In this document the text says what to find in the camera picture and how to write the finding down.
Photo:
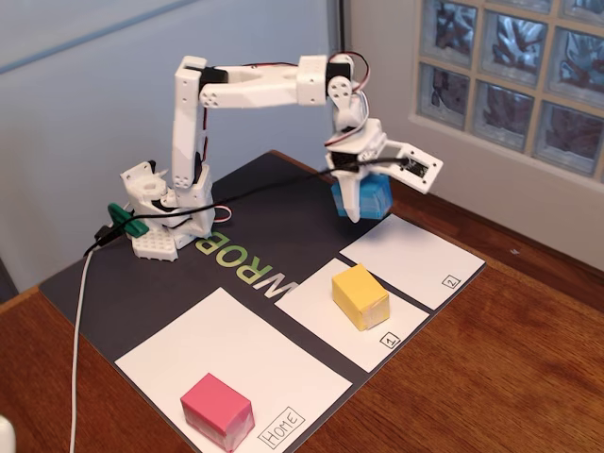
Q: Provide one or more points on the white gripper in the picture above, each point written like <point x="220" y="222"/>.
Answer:
<point x="348" y="189"/>

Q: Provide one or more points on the blue box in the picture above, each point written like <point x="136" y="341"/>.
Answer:
<point x="375" y="198"/>

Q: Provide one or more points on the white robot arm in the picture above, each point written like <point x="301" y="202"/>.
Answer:
<point x="264" y="87"/>

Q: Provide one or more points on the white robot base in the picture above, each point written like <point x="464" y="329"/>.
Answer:
<point x="151" y="245"/>

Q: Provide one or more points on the white zone 2 paper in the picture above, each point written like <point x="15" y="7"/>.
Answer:
<point x="424" y="257"/>

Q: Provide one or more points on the yellow box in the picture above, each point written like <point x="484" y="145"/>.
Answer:
<point x="358" y="295"/>

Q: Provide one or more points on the white zone 1 paper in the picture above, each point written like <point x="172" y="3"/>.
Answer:
<point x="330" y="335"/>

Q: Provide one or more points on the white home zone paper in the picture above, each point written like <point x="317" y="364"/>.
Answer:
<point x="283" y="377"/>

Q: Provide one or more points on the pink box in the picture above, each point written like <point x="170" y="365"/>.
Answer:
<point x="214" y="408"/>

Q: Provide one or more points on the dark grey mat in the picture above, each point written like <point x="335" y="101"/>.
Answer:
<point x="307" y="203"/>

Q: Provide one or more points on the glass block window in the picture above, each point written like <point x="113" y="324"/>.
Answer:
<point x="505" y="108"/>

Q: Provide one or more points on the green clamp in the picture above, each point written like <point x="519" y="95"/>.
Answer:
<point x="137" y="229"/>

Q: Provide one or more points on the white rounded object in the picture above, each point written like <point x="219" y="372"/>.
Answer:
<point x="5" y="436"/>

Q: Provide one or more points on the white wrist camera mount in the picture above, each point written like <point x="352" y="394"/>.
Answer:
<point x="417" y="181"/>

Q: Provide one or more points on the grey metal door frame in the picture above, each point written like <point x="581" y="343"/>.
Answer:
<point x="340" y="28"/>

